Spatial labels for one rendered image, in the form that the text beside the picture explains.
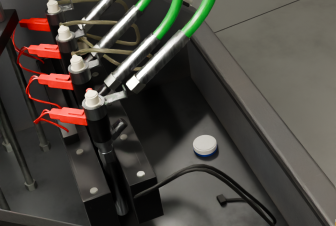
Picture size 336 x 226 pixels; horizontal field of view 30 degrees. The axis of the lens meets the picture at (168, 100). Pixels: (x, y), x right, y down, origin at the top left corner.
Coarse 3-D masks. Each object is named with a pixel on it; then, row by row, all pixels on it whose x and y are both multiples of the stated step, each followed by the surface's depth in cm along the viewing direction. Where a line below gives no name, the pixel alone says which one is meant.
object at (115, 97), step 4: (116, 92) 78; (120, 92) 78; (104, 96) 78; (108, 96) 78; (112, 96) 78; (116, 96) 78; (120, 96) 78; (124, 96) 78; (108, 100) 77; (112, 100) 77; (116, 100) 77; (104, 104) 77
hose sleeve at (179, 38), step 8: (176, 32) 75; (168, 40) 76; (176, 40) 75; (184, 40) 75; (160, 48) 76; (168, 48) 75; (176, 48) 75; (152, 56) 76; (160, 56) 76; (168, 56) 76; (144, 64) 77; (152, 64) 76; (160, 64) 76; (144, 72) 76; (152, 72) 76; (144, 80) 77
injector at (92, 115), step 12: (84, 108) 76; (96, 108) 76; (96, 120) 77; (108, 120) 79; (120, 120) 80; (96, 132) 79; (108, 132) 79; (120, 132) 81; (96, 144) 80; (108, 144) 80; (108, 156) 82; (108, 168) 84; (108, 180) 85; (120, 180) 86; (120, 192) 87; (120, 204) 88
